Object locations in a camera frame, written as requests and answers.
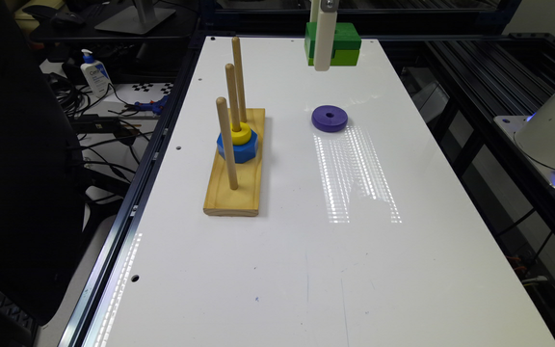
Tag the blue hexagon block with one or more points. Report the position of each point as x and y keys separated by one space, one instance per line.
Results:
x=242 y=153

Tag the checkerboard calibration sheet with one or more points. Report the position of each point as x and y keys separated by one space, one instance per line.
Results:
x=164 y=88

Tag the black computer mouse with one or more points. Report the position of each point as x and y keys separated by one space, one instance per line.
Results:
x=67 y=20

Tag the silver monitor stand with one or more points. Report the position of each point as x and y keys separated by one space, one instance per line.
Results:
x=137 y=19

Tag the wooden peg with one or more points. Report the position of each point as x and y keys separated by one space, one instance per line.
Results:
x=227 y=142
x=239 y=78
x=232 y=96

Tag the rear wooden peg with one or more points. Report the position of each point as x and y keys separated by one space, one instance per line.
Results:
x=239 y=78

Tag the black office chair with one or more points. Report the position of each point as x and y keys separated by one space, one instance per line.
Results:
x=43 y=185

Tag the white lotion pump bottle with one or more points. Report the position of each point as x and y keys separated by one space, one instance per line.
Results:
x=95 y=73

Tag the blue handled tool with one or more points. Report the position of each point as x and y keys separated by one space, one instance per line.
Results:
x=156 y=107

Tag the green square block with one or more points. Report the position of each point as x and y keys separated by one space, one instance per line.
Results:
x=345 y=48

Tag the front wooden peg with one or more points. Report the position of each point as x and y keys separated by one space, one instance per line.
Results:
x=227 y=142

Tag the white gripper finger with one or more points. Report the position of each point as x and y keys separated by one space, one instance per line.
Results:
x=314 y=9
x=325 y=29

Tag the middle wooden peg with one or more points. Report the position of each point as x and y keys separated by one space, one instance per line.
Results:
x=232 y=96

